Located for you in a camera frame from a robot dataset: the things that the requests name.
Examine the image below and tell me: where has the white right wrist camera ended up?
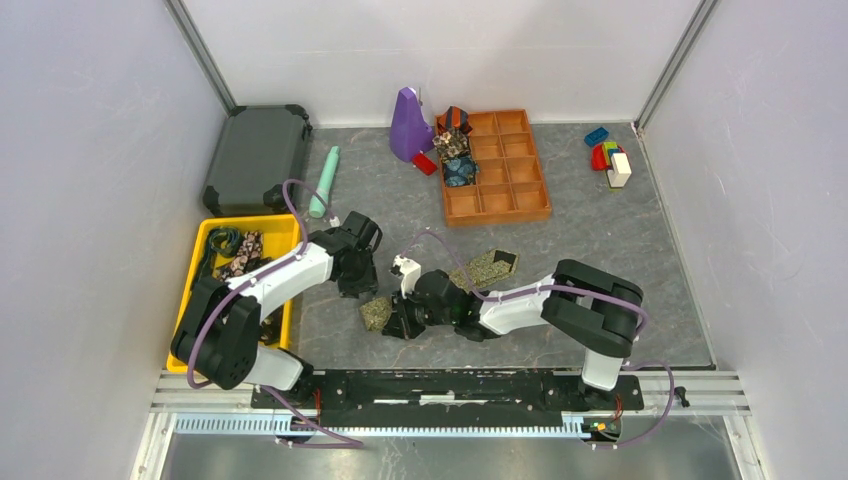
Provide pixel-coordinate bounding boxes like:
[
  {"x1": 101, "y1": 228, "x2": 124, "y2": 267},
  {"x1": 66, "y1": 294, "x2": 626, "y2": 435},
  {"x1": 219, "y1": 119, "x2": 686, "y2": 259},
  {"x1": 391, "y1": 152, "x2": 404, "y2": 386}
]
[{"x1": 390, "y1": 255, "x2": 422, "y2": 298}]

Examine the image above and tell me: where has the purple plastic object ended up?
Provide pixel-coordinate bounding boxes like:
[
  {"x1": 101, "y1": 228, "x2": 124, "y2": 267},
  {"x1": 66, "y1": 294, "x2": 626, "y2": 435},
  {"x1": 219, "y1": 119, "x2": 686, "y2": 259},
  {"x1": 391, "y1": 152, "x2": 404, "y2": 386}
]
[{"x1": 389, "y1": 87, "x2": 434, "y2": 163}]

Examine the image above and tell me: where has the orange wooden compartment tray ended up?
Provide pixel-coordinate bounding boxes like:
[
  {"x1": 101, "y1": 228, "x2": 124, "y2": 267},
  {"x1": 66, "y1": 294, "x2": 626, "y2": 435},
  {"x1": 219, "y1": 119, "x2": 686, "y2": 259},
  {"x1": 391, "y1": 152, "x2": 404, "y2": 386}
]
[{"x1": 440, "y1": 109, "x2": 552, "y2": 227}]

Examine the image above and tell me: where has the mint green flashlight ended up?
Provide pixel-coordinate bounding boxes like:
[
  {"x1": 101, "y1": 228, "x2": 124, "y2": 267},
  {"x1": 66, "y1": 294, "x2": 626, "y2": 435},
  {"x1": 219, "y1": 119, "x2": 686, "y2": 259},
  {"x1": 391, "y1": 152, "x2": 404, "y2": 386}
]
[{"x1": 308, "y1": 146, "x2": 340, "y2": 218}]

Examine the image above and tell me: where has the green toy block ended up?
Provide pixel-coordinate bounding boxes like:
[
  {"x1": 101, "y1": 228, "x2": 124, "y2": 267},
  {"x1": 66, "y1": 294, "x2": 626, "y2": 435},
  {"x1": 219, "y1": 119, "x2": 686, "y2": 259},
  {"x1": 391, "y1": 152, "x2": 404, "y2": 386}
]
[{"x1": 601, "y1": 141, "x2": 621, "y2": 158}]

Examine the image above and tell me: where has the white toy block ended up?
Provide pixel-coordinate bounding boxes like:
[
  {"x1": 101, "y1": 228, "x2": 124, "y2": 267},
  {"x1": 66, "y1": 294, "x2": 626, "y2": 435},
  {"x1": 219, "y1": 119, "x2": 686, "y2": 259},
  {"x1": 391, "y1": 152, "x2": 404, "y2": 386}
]
[{"x1": 607, "y1": 152, "x2": 632, "y2": 189}]

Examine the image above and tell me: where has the black pink-floral tie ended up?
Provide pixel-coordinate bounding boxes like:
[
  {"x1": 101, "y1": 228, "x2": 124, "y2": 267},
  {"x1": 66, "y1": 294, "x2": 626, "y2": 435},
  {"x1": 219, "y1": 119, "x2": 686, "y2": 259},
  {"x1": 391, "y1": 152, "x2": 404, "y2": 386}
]
[{"x1": 213, "y1": 231, "x2": 266, "y2": 280}]

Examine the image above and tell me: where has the dark grey suitcase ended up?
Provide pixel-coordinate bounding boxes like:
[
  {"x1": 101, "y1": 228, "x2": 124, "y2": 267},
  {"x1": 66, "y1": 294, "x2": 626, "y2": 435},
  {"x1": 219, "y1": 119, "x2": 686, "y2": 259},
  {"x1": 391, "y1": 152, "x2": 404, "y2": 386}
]
[{"x1": 201, "y1": 104, "x2": 312, "y2": 217}]

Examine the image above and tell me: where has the rolled brown floral tie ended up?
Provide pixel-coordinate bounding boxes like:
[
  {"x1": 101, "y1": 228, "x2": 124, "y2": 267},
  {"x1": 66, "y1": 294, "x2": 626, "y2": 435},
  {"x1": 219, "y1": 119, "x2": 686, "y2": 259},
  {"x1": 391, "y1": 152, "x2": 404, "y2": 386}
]
[{"x1": 433, "y1": 129, "x2": 471, "y2": 161}]

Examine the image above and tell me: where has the red toy block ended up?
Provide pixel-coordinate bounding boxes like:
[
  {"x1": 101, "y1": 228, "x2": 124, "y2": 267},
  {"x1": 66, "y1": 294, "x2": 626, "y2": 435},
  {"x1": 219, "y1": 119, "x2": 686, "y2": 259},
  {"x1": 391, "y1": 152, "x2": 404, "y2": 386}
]
[{"x1": 590, "y1": 142, "x2": 611, "y2": 171}]

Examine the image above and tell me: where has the dark brown-leaf tie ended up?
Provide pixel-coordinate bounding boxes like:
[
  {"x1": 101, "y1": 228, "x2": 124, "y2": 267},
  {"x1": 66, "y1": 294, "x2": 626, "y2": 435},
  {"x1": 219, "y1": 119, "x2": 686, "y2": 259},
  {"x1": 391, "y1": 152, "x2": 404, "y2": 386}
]
[{"x1": 260, "y1": 308, "x2": 283, "y2": 346}]

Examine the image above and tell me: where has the dark green striped tie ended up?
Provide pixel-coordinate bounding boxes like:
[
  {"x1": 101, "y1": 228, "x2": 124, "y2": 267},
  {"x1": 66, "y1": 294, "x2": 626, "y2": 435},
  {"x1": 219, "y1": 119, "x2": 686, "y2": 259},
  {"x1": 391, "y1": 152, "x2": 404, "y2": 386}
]
[{"x1": 193, "y1": 226, "x2": 244, "y2": 281}]

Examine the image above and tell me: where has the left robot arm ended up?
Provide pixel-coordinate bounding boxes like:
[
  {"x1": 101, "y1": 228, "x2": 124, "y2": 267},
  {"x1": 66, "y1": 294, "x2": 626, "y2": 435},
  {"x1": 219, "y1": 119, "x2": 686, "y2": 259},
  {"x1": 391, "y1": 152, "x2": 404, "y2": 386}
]
[{"x1": 170, "y1": 211, "x2": 383, "y2": 408}]

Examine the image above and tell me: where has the rolled orange navy tie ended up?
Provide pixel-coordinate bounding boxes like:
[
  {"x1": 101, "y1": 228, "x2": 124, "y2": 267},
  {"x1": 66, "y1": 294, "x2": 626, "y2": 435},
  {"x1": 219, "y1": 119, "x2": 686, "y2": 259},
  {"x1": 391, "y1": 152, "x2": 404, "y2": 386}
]
[{"x1": 436, "y1": 106, "x2": 473, "y2": 135}]

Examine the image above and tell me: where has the blue toy brick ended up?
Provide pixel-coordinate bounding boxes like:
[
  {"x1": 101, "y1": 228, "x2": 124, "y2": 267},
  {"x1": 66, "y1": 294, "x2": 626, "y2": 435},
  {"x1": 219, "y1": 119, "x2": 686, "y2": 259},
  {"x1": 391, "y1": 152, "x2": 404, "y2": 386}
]
[{"x1": 584, "y1": 127, "x2": 609, "y2": 148}]

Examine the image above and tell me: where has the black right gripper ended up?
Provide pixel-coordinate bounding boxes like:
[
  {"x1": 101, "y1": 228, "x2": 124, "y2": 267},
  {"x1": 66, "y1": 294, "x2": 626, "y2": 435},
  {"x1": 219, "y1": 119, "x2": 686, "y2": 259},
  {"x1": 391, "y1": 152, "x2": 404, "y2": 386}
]
[{"x1": 381, "y1": 284, "x2": 456, "y2": 340}]

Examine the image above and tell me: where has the yellow plastic bin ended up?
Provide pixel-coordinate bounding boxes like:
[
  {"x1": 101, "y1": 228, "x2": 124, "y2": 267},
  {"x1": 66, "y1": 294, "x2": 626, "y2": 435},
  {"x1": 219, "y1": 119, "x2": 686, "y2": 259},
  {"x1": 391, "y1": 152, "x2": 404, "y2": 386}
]
[{"x1": 175, "y1": 214, "x2": 301, "y2": 348}]

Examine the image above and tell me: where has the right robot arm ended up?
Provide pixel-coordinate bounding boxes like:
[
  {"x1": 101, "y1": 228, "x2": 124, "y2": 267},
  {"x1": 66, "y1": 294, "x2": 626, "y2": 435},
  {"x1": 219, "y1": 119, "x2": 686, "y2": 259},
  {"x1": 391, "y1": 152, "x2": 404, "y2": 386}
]
[{"x1": 377, "y1": 256, "x2": 645, "y2": 408}]

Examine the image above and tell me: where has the rolled blue paisley tie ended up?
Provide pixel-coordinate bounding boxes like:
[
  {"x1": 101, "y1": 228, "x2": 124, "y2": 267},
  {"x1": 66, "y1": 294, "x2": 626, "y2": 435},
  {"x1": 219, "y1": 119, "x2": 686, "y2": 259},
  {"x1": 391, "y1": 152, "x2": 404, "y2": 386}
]
[{"x1": 442, "y1": 155, "x2": 479, "y2": 188}]

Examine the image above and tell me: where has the olive green leaf-pattern tie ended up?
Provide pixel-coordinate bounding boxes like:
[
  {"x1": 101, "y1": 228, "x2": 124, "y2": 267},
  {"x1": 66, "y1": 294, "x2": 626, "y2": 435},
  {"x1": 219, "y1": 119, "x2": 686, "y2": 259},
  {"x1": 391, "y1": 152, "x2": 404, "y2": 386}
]
[{"x1": 359, "y1": 249, "x2": 519, "y2": 332}]

